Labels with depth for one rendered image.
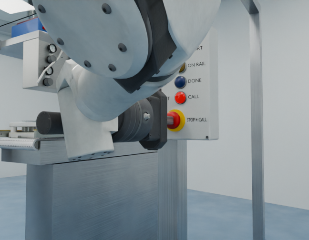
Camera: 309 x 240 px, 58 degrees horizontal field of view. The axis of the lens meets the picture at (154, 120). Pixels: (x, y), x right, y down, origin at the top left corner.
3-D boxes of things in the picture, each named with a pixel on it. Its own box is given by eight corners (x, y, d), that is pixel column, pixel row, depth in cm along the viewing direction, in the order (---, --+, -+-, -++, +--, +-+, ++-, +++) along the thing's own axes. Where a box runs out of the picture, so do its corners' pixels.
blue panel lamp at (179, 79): (184, 87, 63) (184, 75, 63) (173, 88, 64) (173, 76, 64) (186, 87, 63) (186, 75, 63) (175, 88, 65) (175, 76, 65)
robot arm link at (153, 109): (137, 91, 60) (99, 82, 50) (177, 87, 55) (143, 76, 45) (137, 149, 59) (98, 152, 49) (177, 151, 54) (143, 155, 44)
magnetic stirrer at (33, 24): (40, 33, 116) (40, 12, 116) (10, 42, 127) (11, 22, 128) (77, 45, 133) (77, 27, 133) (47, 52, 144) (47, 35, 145)
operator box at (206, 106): (210, 140, 60) (209, 21, 61) (144, 139, 69) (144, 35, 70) (219, 139, 65) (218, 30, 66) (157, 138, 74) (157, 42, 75)
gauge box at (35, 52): (37, 86, 111) (38, 37, 112) (22, 88, 116) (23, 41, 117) (79, 93, 129) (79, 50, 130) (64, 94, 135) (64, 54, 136)
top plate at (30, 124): (52, 127, 152) (52, 124, 152) (84, 127, 139) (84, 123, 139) (8, 126, 131) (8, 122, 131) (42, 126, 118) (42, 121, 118)
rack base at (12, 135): (52, 136, 151) (52, 132, 152) (84, 137, 139) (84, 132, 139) (8, 137, 131) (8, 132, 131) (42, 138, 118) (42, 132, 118)
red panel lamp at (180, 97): (184, 103, 62) (184, 91, 63) (173, 103, 64) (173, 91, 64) (186, 103, 63) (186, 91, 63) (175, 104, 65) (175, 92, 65)
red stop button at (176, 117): (178, 128, 61) (178, 110, 62) (162, 128, 63) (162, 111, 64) (187, 129, 65) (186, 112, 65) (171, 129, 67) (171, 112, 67)
